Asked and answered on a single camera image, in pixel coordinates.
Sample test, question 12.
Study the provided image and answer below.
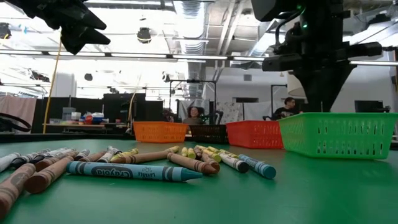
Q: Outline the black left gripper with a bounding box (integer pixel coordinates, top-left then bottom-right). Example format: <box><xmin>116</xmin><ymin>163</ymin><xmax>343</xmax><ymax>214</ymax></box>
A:
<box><xmin>4</xmin><ymin>0</ymin><xmax>111</xmax><ymax>55</ymax></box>

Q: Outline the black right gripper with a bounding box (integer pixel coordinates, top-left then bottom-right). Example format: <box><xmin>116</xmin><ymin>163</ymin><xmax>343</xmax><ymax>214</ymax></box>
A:
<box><xmin>262</xmin><ymin>17</ymin><xmax>383</xmax><ymax>113</ymax></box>

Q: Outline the green plastic basket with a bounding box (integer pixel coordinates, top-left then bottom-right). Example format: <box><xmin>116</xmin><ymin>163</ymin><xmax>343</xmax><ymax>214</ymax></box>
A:
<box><xmin>277</xmin><ymin>112</ymin><xmax>398</xmax><ymax>161</ymax></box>

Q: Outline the person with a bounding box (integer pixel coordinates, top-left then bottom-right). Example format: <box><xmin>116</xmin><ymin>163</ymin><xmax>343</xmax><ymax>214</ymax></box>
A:
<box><xmin>273</xmin><ymin>96</ymin><xmax>304</xmax><ymax>121</ymax></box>
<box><xmin>182</xmin><ymin>106</ymin><xmax>206</xmax><ymax>125</ymax></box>

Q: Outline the black monitor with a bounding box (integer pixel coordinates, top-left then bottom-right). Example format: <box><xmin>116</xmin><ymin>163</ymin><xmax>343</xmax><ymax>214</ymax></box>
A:
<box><xmin>354</xmin><ymin>100</ymin><xmax>391</xmax><ymax>113</ymax></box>

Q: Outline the white cloth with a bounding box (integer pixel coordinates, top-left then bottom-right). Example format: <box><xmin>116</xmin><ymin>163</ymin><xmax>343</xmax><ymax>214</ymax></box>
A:
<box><xmin>242</xmin><ymin>102</ymin><xmax>273</xmax><ymax>121</ymax></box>

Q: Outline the black partition screen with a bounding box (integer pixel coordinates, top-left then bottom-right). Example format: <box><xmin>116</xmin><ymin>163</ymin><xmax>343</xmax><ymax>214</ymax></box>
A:
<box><xmin>35</xmin><ymin>98</ymin><xmax>104</xmax><ymax>134</ymax></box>
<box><xmin>103</xmin><ymin>93</ymin><xmax>164</xmax><ymax>124</ymax></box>

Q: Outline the clear plastic box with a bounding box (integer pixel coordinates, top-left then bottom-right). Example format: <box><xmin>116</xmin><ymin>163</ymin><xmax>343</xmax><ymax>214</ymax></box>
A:
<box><xmin>62</xmin><ymin>107</ymin><xmax>76</xmax><ymax>121</ymax></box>

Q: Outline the red plastic basket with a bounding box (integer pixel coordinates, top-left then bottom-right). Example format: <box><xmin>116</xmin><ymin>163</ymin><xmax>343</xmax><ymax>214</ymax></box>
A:
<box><xmin>226</xmin><ymin>119</ymin><xmax>284</xmax><ymax>149</ymax></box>

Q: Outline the wooden side table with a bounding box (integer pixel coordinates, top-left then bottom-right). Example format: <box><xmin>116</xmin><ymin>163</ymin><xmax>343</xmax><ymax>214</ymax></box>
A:
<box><xmin>43</xmin><ymin>123</ymin><xmax>128</xmax><ymax>134</ymax></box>

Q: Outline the floral cloth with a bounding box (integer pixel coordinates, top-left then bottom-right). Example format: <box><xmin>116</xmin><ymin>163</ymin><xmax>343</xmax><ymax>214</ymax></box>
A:
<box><xmin>216</xmin><ymin>101</ymin><xmax>243</xmax><ymax>122</ymax></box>

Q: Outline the pink curtain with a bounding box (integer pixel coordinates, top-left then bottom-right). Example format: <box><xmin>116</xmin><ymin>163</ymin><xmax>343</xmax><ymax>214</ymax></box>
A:
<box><xmin>0</xmin><ymin>95</ymin><xmax>37</xmax><ymax>134</ymax></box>

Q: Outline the long ceiling light bar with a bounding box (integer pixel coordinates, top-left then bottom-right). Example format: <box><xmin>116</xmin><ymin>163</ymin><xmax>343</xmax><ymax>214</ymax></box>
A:
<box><xmin>0</xmin><ymin>49</ymin><xmax>398</xmax><ymax>67</ymax></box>

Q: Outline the black plastic basket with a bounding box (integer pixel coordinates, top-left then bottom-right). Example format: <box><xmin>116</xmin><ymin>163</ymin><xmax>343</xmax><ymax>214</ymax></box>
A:
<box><xmin>188</xmin><ymin>124</ymin><xmax>229</xmax><ymax>144</ymax></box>

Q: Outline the orange plastic basket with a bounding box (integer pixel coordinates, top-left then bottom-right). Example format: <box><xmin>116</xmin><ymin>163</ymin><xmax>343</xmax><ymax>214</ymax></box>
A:
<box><xmin>132</xmin><ymin>121</ymin><xmax>190</xmax><ymax>144</ymax></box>

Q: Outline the black ceiling dome camera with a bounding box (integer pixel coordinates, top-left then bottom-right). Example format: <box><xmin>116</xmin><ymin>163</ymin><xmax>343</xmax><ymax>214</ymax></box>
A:
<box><xmin>136</xmin><ymin>27</ymin><xmax>152</xmax><ymax>44</ymax></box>

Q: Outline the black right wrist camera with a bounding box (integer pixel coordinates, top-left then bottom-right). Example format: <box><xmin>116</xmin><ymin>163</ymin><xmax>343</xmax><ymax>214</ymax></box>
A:
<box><xmin>251</xmin><ymin>0</ymin><xmax>301</xmax><ymax>22</ymax></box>

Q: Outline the silver air duct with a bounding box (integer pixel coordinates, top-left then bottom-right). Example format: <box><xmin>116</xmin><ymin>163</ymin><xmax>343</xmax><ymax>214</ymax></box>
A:
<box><xmin>173</xmin><ymin>0</ymin><xmax>206</xmax><ymax>82</ymax></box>

